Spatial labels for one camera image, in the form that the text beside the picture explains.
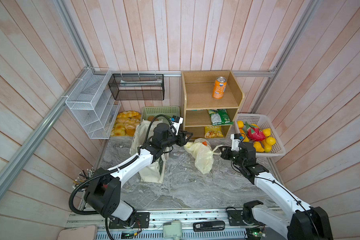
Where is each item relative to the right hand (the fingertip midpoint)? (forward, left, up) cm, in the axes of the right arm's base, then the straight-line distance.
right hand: (219, 146), depth 84 cm
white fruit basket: (+5, -40, -9) cm, 41 cm away
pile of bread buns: (+22, +62, -6) cm, 66 cm away
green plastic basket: (+38, +49, -11) cm, 63 cm away
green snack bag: (+19, -2, +4) cm, 20 cm away
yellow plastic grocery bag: (-3, +11, +1) cm, 11 cm away
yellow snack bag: (+19, 0, -11) cm, 22 cm away
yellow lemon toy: (+9, -35, -7) cm, 37 cm away
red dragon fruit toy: (+15, -27, -7) cm, 31 cm away
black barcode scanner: (-38, +9, -9) cm, 40 cm away
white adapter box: (-40, +26, -12) cm, 49 cm away
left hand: (0, +18, +9) cm, 20 cm away
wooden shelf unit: (+22, +5, +15) cm, 27 cm away
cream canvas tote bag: (-15, +38, -1) cm, 41 cm away
